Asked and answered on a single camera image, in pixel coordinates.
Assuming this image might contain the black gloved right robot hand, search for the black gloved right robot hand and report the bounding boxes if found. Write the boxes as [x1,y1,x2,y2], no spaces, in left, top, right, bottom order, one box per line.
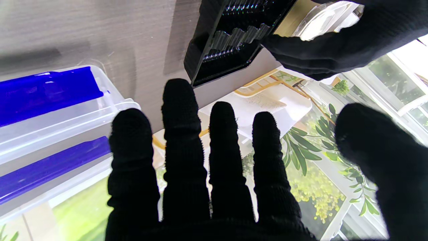
[105,78,428,241]

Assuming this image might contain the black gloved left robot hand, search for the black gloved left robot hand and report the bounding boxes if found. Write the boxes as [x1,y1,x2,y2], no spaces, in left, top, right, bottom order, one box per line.
[259,0,428,81]

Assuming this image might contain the clear lid with white label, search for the clear lid with white label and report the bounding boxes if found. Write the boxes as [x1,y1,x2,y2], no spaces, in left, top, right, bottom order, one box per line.
[294,0,364,42]

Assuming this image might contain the black plastic tray container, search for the black plastic tray container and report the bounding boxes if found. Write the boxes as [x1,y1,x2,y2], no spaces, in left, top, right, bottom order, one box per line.
[183,0,298,88]

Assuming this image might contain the brown kraft paper container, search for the brown kraft paper container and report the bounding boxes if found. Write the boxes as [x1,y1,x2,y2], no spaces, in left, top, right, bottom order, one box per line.
[274,0,316,38]

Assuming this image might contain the clear container with blue clips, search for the clear container with blue clips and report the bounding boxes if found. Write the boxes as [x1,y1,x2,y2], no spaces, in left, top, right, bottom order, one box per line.
[0,65,141,225]

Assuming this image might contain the printed sunroom backdrop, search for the printed sunroom backdrop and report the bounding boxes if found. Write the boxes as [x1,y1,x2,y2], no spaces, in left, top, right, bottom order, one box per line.
[0,33,428,241]

